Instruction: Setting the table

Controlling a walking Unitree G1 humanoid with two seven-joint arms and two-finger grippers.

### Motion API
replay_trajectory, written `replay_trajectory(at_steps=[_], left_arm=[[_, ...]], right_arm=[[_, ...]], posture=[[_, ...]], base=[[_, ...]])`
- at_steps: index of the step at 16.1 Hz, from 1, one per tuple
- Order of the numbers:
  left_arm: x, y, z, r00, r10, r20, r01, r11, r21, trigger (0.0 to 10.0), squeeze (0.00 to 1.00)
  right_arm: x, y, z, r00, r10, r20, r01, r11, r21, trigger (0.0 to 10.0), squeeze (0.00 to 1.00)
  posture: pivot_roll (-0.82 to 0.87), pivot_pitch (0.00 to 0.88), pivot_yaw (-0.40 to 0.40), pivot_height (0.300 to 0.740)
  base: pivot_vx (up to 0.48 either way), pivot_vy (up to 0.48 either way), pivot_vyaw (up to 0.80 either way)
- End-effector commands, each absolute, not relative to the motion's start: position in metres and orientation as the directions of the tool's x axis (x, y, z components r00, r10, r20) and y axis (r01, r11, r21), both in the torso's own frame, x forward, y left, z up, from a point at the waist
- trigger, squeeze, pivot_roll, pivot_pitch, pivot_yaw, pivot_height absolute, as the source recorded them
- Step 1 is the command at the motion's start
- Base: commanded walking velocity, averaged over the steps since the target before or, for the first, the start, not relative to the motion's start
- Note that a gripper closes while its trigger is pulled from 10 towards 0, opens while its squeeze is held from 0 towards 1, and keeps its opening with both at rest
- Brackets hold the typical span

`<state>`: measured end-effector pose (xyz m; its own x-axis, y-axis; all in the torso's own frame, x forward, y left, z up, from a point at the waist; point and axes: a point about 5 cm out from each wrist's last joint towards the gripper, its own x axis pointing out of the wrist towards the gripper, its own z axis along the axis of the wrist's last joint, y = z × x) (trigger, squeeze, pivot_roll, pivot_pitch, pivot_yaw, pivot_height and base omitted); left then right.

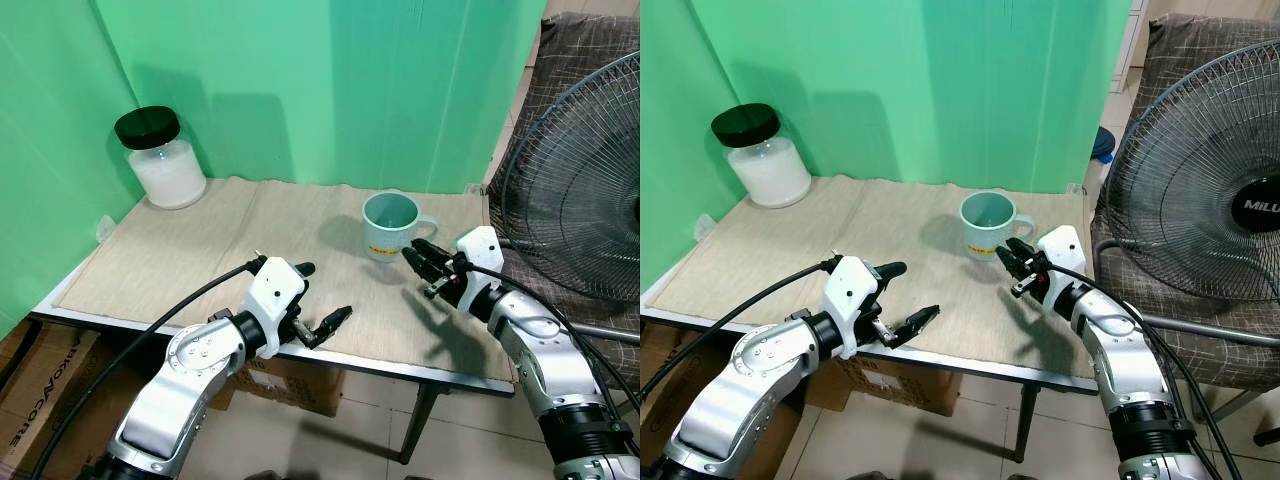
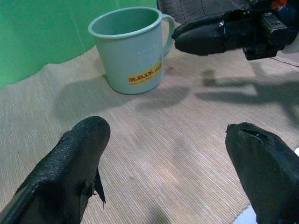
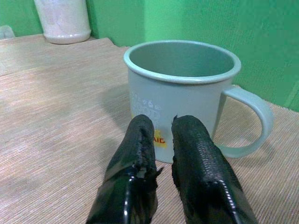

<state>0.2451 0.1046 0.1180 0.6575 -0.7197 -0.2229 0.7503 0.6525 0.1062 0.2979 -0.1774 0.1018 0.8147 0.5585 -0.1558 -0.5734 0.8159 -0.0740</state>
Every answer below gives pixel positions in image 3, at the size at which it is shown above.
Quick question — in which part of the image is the white plastic jar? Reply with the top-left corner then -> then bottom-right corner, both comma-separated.
33,0 -> 92,45

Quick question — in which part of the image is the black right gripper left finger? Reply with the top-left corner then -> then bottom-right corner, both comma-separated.
85,114 -> 164,224

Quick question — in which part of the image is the beige woven table mat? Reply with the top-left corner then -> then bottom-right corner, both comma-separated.
0,35 -> 299,224

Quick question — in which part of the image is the clear plastic container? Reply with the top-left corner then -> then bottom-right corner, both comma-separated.
0,25 -> 16,40

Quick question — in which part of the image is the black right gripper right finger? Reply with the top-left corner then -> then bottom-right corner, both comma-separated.
171,114 -> 259,224

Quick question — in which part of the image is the pale blue printed mug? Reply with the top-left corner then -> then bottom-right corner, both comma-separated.
123,40 -> 274,164

